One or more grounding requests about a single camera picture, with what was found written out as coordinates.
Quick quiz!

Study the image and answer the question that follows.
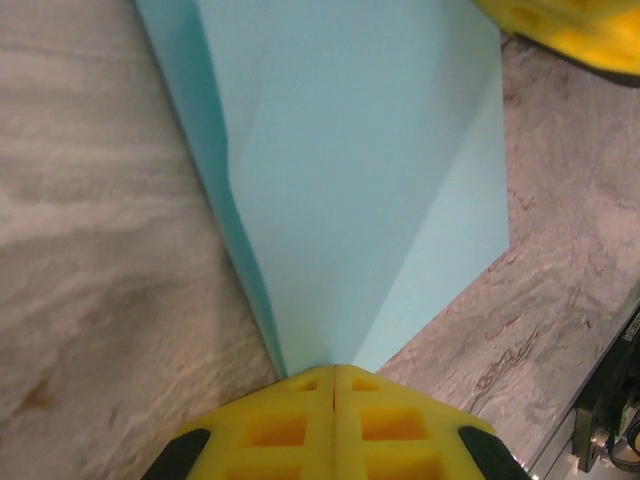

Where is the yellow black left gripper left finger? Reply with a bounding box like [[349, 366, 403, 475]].
[[144, 364, 335, 480]]

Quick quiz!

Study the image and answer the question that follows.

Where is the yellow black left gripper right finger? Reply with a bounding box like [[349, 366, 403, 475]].
[[333, 363, 531, 480]]

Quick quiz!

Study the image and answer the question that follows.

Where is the light blue paper sheet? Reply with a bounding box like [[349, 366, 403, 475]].
[[132, 0, 511, 379]]

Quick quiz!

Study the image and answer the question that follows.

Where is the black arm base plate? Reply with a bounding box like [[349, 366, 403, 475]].
[[572, 299, 640, 474]]

